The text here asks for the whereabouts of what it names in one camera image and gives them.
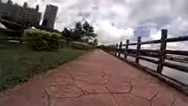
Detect dark trees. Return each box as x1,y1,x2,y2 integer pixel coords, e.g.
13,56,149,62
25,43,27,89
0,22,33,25
61,18,101,47

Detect red stone paved path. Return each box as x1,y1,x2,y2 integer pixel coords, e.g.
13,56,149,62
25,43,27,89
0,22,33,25
0,38,188,106

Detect round green bush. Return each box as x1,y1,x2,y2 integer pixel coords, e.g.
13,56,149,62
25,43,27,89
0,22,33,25
21,27,67,54

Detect dark tower building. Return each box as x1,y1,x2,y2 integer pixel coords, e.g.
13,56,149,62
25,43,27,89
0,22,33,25
41,3,60,32

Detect green grass strip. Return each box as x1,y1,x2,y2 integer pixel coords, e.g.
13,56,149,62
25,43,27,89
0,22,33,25
0,38,95,106

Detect wide dark building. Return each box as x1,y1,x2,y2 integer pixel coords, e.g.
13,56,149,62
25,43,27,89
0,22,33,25
0,0,44,29

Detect grey concrete kerb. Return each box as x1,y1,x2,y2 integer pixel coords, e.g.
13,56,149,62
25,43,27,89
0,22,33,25
106,52,188,102

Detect grey river water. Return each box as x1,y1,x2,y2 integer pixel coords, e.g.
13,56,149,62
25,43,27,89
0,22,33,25
125,54,188,92

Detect dark wooden rail fence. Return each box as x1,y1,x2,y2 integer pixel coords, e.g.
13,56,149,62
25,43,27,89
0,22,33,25
98,21,188,78

